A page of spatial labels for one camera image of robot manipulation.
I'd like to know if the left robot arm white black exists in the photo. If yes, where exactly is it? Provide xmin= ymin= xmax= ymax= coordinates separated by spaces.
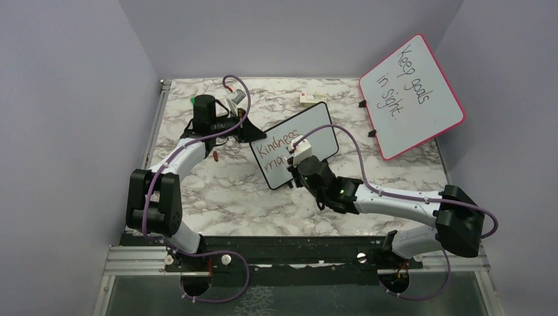
xmin=126 ymin=90 xmax=266 ymax=271

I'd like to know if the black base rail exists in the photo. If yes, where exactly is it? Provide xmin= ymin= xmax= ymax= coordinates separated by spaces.
xmin=120 ymin=233 xmax=424 ymax=289

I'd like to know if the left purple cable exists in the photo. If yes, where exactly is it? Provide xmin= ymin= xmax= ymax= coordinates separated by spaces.
xmin=143 ymin=74 xmax=252 ymax=305

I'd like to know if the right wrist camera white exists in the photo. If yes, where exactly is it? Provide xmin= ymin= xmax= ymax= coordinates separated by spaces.
xmin=287 ymin=136 xmax=312 ymax=167

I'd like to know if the pink framed whiteboard with text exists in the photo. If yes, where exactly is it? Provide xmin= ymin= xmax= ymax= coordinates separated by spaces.
xmin=359 ymin=34 xmax=466 ymax=160

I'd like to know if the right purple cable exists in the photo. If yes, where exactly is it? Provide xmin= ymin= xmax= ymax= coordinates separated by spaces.
xmin=290 ymin=124 xmax=499 ymax=302

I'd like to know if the purple cable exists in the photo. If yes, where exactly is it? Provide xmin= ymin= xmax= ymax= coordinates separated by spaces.
xmin=290 ymin=124 xmax=499 ymax=302
xmin=143 ymin=74 xmax=252 ymax=305

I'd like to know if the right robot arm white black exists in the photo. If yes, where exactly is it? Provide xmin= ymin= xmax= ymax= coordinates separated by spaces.
xmin=288 ymin=156 xmax=484 ymax=268

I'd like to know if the black framed small whiteboard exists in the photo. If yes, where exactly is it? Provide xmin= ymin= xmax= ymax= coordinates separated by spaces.
xmin=250 ymin=101 xmax=340 ymax=192

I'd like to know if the green white eraser box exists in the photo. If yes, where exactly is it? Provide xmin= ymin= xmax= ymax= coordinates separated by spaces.
xmin=299 ymin=92 xmax=327 ymax=108

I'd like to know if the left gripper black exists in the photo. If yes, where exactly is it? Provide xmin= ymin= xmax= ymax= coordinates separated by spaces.
xmin=211 ymin=108 xmax=266 ymax=144

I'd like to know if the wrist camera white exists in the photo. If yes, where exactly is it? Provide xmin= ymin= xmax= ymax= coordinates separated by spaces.
xmin=287 ymin=136 xmax=312 ymax=167
xmin=226 ymin=89 xmax=246 ymax=117

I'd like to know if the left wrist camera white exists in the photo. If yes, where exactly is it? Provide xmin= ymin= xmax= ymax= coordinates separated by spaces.
xmin=226 ymin=89 xmax=246 ymax=117

